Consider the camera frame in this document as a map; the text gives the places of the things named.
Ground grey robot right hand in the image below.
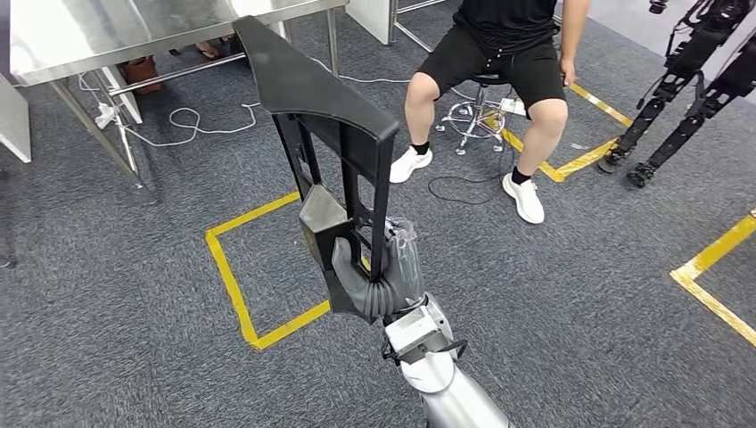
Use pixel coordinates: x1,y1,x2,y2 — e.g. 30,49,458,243
332,218,425,303

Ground person's left hand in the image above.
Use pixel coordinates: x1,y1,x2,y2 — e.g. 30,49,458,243
557,55,578,88

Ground black plastic panel part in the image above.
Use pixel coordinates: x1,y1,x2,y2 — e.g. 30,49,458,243
232,15,401,325

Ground stainless steel workbench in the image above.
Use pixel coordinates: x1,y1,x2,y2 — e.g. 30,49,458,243
8,0,350,205

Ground white power strip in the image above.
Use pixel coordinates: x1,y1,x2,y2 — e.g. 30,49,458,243
94,102,118,131
498,95,528,118

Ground person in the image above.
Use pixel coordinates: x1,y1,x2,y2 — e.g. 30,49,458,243
388,0,592,226
168,34,243,62

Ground black seat chrome stool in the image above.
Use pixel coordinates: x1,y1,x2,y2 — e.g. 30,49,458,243
435,73,510,157

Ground yellow floor tape square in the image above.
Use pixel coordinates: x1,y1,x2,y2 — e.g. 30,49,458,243
487,81,634,185
204,190,333,352

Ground black humanoid robot legs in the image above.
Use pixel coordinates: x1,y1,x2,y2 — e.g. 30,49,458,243
596,0,756,190

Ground stainless steel table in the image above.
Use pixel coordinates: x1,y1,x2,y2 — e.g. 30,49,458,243
386,0,450,54

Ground white partition panel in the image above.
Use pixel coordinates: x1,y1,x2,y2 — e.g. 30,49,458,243
0,73,32,165
345,0,392,45

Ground brown bag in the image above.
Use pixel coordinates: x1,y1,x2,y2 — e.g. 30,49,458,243
120,54,162,95

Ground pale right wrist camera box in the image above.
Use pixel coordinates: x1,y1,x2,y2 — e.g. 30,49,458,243
383,300,457,358

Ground black floor cable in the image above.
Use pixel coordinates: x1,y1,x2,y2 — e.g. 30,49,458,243
427,138,516,207

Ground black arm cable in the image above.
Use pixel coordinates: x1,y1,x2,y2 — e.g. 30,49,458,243
381,338,469,366

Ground white floor cable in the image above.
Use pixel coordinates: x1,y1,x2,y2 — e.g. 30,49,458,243
77,55,415,149

